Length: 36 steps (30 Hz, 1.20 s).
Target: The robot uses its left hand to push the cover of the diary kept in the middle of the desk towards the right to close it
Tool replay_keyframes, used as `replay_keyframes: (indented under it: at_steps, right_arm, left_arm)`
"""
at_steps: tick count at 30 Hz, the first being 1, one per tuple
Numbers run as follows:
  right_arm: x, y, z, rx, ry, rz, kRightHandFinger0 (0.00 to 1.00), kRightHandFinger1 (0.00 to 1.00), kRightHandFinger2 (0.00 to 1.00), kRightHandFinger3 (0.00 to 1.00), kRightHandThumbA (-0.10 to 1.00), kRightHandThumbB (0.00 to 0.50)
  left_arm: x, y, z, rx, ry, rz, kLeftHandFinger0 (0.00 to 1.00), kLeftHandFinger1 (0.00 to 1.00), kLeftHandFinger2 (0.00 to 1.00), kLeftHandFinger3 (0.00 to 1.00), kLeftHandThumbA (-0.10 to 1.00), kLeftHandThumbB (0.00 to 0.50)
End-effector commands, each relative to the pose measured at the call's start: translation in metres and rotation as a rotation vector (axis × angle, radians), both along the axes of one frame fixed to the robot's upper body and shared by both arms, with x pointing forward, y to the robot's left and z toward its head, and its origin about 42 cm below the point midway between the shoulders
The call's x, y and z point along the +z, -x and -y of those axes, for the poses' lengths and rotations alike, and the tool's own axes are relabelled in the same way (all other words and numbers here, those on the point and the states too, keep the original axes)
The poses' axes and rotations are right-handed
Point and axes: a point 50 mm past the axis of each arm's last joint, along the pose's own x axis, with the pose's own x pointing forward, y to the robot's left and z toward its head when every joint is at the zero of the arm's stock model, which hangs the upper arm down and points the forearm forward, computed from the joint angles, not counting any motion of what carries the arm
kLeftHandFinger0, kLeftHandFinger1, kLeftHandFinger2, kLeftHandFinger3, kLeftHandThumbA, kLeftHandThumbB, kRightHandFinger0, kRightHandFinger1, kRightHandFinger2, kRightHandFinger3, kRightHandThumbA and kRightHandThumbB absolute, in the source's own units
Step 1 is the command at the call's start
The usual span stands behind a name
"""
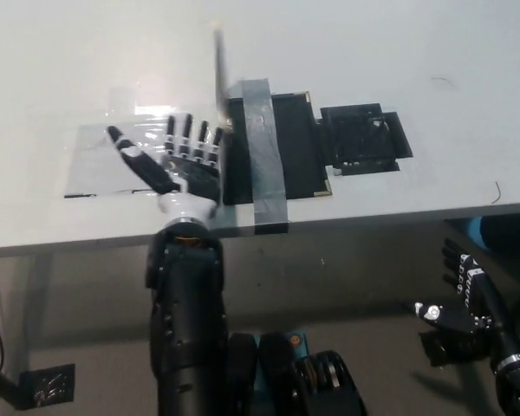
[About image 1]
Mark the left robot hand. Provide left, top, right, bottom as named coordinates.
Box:
left=107, top=113, right=226, bottom=229

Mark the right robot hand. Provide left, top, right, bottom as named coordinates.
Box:
left=413, top=237, right=520, bottom=366

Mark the black diary with gold corners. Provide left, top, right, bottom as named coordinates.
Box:
left=211, top=21, right=334, bottom=220

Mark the blue object under table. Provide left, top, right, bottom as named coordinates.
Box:
left=465, top=218, right=487, bottom=251

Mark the clear tape sheet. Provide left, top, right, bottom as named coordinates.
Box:
left=62, top=88, right=226, bottom=199

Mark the black tape patch on table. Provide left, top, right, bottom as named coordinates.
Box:
left=314, top=103, right=413, bottom=177

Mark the teal tp-link box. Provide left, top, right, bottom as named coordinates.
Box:
left=250, top=330, right=309, bottom=391

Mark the grey table leg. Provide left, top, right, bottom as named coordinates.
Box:
left=13, top=253, right=56, bottom=379

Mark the shiny black floor tape square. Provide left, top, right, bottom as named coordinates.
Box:
left=19, top=363, right=76, bottom=411

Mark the grey duct tape strip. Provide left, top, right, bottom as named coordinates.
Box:
left=229, top=78, right=292, bottom=237

